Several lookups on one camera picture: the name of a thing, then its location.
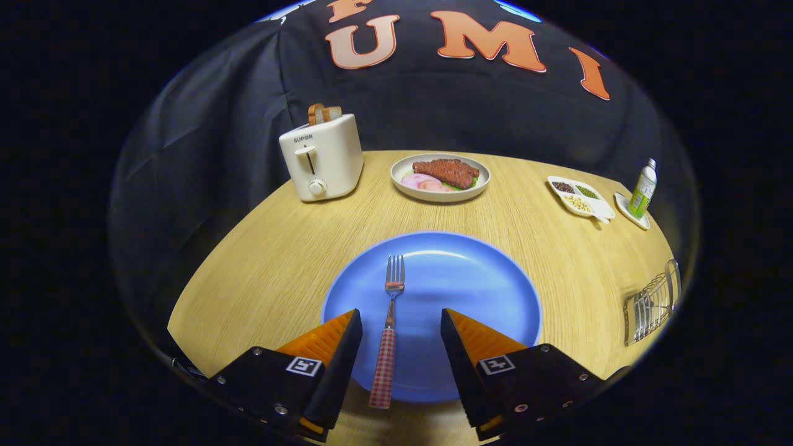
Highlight brown steak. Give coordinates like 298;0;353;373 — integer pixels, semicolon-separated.
413;159;480;190

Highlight blue plate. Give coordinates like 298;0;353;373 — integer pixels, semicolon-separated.
321;232;542;404

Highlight metal wire cutlery rack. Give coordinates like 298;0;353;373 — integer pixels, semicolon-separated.
623;259;682;346

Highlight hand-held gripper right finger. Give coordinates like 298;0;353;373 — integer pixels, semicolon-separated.
440;308;633;442

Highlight white toaster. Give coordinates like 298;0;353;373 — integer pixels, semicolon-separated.
278;113;365;203

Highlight small white tray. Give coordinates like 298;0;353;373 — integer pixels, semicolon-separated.
614;191;651;231

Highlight fork with red checked handle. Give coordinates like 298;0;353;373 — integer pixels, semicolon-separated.
369;254;406;409

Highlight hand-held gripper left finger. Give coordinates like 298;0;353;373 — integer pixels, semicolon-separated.
208;308;364;442

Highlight pink ham slices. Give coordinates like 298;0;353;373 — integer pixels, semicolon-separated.
401;173;453;193

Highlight green label bottle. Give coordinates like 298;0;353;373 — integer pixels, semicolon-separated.
627;158;657;219

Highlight white divided dish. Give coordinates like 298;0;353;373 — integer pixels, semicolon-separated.
547;176;616;224

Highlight beige food plate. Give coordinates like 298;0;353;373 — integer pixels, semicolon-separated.
390;153;491;203

